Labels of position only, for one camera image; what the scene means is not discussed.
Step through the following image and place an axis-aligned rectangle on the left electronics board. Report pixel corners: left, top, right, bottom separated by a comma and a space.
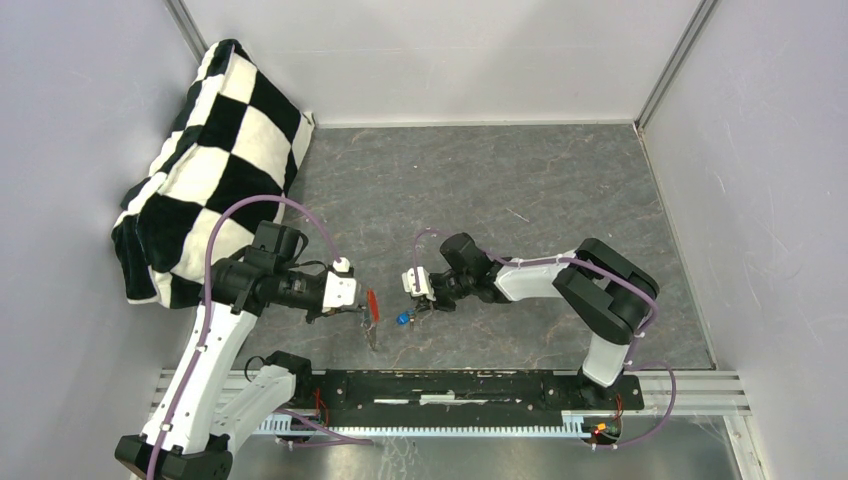
290, 388, 329, 433

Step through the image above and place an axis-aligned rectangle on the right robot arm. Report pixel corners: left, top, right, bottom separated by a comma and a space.
401, 233, 660, 408

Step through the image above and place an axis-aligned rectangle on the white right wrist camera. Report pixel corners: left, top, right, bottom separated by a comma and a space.
401, 266, 436, 302

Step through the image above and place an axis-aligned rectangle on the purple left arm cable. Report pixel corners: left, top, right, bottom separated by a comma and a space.
144, 193, 344, 480

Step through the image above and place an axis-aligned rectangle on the right electronics board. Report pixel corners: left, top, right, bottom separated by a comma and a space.
584, 396, 624, 447

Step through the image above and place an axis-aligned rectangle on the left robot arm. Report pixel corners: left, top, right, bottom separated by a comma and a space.
114, 221, 379, 479

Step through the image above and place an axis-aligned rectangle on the red key tag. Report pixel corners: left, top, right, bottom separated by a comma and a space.
366, 289, 380, 324

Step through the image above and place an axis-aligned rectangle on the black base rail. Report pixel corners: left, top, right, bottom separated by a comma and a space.
286, 370, 645, 428

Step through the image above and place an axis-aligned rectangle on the electronics board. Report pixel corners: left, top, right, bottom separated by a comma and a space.
290, 388, 329, 433
584, 396, 624, 447

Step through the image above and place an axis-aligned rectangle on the black white checkered pillow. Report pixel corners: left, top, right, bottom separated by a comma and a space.
110, 39, 315, 309

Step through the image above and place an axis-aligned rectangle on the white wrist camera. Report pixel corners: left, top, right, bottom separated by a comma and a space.
401, 266, 436, 302
322, 257, 359, 313

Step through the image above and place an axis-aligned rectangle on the white toothed cable duct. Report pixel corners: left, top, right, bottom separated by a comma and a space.
253, 413, 590, 440

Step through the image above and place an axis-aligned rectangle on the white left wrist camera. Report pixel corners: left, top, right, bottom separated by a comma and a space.
322, 257, 359, 313

